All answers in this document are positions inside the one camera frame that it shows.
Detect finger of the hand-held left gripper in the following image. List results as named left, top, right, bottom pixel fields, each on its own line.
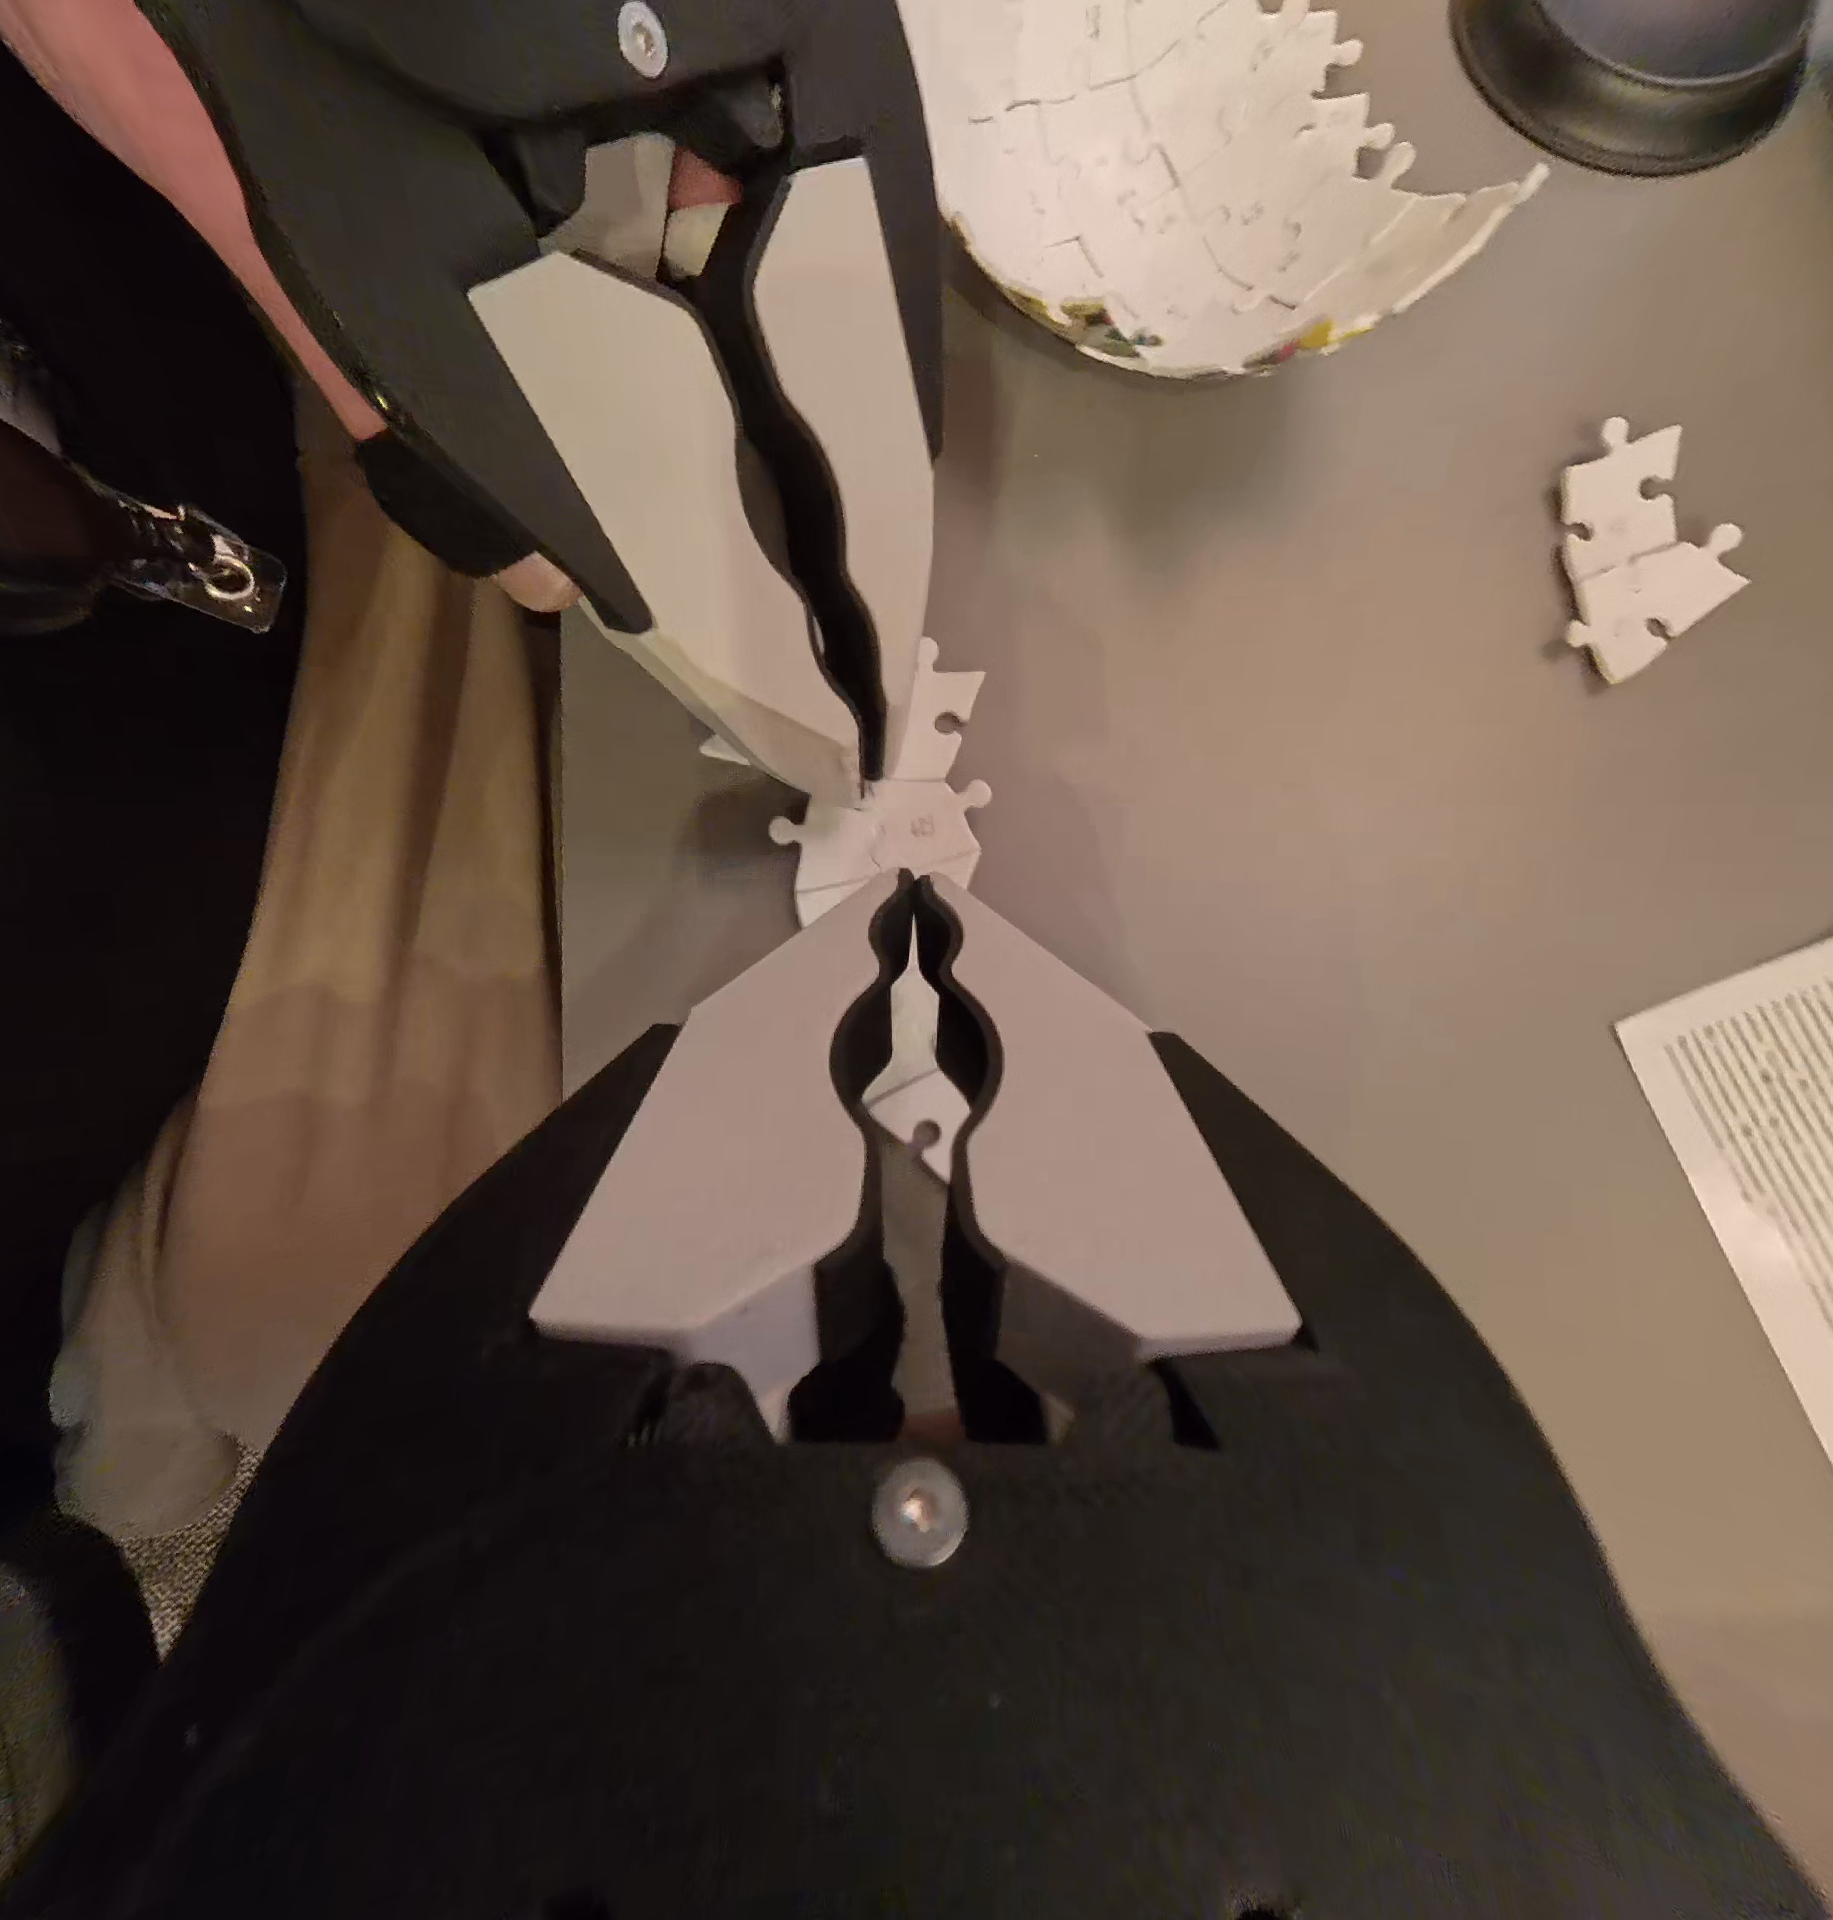
left=699, top=154, right=941, bottom=799
left=466, top=247, right=872, bottom=792

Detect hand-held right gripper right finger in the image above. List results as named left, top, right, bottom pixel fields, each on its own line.
left=912, top=871, right=1303, bottom=1364

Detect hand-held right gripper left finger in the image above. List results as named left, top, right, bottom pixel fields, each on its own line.
left=530, top=866, right=919, bottom=1435

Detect partly built white puzzle ball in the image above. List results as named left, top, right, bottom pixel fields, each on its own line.
left=921, top=0, right=1553, bottom=382

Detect two-piece joined puzzle segment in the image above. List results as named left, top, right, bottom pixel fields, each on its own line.
left=1557, top=414, right=1754, bottom=690

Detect person's left hand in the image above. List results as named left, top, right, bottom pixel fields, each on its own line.
left=0, top=0, right=582, bottom=618

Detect beige trousers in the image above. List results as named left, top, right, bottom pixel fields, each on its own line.
left=49, top=434, right=565, bottom=1543

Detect metal badge clip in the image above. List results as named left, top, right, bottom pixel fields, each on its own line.
left=98, top=499, right=291, bottom=636

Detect white printed instruction leaflet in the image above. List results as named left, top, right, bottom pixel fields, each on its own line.
left=1613, top=920, right=1833, bottom=1559

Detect black round cup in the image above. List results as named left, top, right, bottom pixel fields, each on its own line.
left=1450, top=0, right=1821, bottom=180

